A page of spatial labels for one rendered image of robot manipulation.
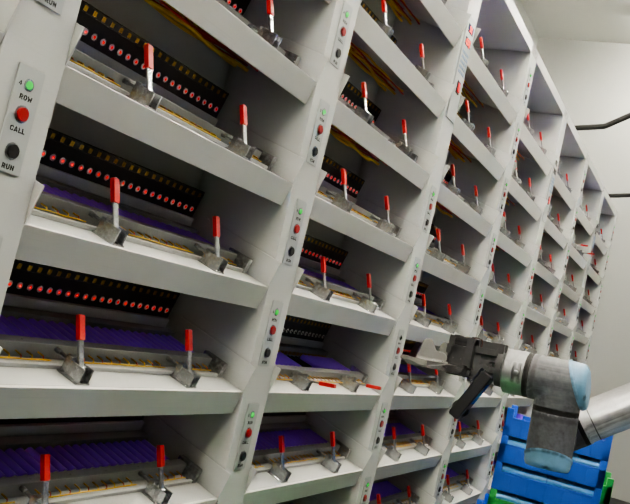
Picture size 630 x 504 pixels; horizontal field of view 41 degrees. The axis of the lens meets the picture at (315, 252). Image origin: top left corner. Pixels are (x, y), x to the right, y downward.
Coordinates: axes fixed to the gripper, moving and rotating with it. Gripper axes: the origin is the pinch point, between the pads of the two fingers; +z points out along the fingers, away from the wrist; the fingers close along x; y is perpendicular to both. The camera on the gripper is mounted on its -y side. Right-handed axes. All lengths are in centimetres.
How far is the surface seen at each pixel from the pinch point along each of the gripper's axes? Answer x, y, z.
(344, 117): 24, 45, 15
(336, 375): -11.1, -7.3, 21.1
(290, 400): 19.1, -12.3, 16.9
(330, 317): 8.4, 5.7, 16.6
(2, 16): 110, 30, 16
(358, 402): -18.1, -12.8, 17.1
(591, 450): -83, -16, -30
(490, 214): -100, 51, 16
